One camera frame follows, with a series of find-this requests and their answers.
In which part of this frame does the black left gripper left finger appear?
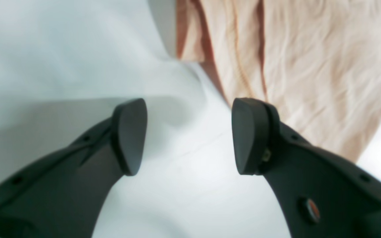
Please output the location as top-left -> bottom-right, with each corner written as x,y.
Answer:
0,98 -> 147,238

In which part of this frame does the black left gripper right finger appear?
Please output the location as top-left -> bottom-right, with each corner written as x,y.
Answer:
232,98 -> 381,238

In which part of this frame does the peach T-shirt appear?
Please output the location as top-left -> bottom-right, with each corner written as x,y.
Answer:
175,0 -> 381,162

